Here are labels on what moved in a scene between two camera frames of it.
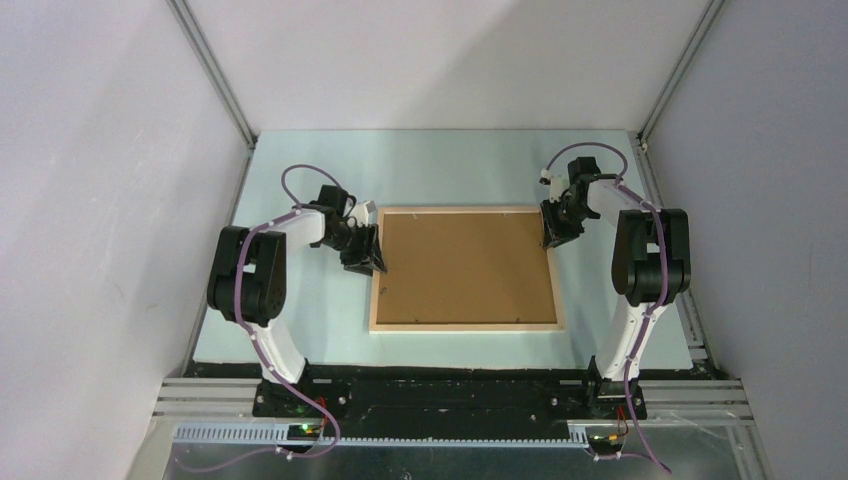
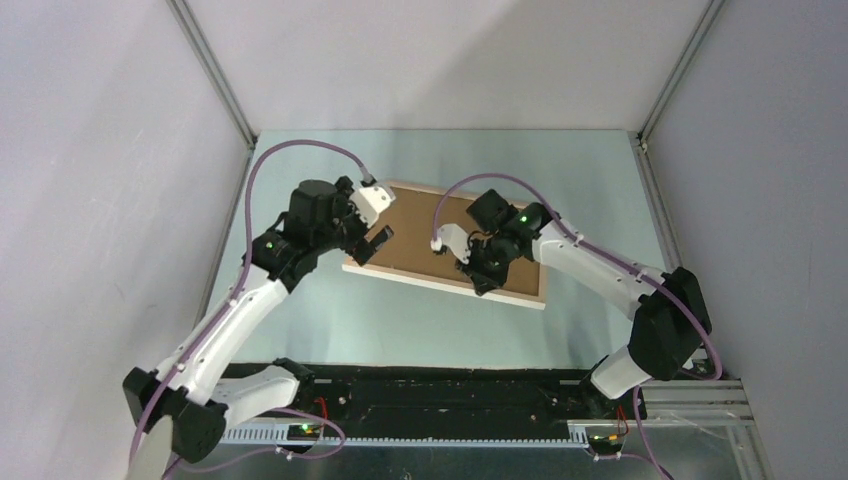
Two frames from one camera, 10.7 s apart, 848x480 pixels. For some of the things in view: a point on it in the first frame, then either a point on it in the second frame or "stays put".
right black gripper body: [572, 215] to [488, 261]
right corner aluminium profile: [680, 69] stays put
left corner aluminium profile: [214, 72] stays put
